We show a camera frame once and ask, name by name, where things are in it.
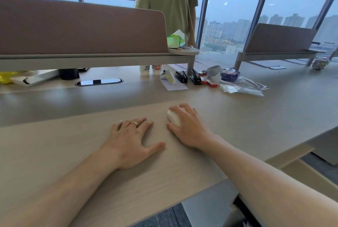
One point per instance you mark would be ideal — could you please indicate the person's right hand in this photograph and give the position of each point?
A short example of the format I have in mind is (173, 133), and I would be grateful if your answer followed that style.
(194, 129)

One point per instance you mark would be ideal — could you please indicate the person's left hand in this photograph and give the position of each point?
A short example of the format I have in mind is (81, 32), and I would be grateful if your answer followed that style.
(126, 146)

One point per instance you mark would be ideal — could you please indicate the person's right middle finger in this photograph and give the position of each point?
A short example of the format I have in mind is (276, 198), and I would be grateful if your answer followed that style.
(188, 108)

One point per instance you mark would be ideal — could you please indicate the person's right thumb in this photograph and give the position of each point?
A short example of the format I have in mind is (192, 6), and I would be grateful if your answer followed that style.
(174, 130)

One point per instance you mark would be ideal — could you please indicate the person's left thumb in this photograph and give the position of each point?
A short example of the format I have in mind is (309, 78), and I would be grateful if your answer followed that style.
(155, 147)

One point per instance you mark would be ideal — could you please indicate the person's left little finger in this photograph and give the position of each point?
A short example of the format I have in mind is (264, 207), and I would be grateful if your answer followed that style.
(113, 128)

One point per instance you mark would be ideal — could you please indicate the person's left middle finger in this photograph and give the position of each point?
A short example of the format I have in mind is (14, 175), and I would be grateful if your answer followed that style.
(136, 124)

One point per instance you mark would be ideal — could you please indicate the white computer mouse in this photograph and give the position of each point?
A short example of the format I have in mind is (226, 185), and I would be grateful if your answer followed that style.
(174, 118)

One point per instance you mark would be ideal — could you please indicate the person's left forearm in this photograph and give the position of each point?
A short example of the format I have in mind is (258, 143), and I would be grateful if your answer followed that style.
(66, 190)

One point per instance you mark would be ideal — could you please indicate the person's right forearm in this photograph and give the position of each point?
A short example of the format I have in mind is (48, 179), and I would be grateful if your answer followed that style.
(264, 182)

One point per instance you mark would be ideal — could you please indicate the white paper sheet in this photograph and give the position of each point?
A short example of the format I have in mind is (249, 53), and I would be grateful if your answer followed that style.
(173, 87)

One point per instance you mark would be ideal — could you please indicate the large black stapler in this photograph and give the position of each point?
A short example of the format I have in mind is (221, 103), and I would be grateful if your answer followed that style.
(196, 77)

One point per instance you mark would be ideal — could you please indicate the small black stapler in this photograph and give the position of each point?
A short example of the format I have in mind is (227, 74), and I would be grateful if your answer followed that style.
(181, 77)

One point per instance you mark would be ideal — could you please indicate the red and white small box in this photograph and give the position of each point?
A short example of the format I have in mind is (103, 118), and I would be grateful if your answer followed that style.
(211, 83)

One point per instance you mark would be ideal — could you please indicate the white and yellow handheld device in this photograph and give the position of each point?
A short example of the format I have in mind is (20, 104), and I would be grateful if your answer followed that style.
(168, 76)

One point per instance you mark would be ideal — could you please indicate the grey tape roll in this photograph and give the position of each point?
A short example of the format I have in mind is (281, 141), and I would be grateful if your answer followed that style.
(214, 72)

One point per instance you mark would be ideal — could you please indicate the white paper cup red print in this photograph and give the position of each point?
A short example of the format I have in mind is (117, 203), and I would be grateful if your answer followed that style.
(156, 69)

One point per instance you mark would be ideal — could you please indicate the blue patterned pouch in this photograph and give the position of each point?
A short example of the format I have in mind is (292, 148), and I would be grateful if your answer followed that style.
(230, 74)

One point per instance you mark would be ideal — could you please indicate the clear plastic bags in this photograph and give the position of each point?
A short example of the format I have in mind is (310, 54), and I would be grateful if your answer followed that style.
(243, 87)

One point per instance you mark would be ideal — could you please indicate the coloured pens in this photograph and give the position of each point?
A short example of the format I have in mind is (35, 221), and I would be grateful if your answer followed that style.
(186, 48)

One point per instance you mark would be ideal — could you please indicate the green tissue box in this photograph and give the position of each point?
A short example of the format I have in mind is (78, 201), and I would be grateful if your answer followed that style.
(174, 41)

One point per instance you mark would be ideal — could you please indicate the black cup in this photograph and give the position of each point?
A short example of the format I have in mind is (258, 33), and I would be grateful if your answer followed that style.
(68, 74)

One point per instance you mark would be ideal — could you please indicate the white flat box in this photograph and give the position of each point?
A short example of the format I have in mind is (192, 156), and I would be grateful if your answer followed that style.
(37, 77)

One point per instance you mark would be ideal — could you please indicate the black flat phone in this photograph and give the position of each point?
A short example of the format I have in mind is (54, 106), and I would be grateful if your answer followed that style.
(277, 67)

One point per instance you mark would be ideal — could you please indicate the short grey desk shelf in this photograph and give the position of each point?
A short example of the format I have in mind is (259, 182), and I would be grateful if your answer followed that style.
(277, 56)

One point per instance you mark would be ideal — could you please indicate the large brown desk divider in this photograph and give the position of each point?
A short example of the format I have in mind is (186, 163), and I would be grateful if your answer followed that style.
(79, 26)

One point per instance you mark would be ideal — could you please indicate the small brown desk divider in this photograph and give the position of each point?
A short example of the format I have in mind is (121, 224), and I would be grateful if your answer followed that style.
(280, 38)

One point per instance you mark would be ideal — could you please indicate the yellow plastic bag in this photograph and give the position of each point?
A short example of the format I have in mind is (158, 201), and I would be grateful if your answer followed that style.
(8, 77)

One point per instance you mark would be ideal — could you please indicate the colourful printed bag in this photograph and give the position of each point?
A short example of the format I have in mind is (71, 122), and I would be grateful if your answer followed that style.
(320, 64)

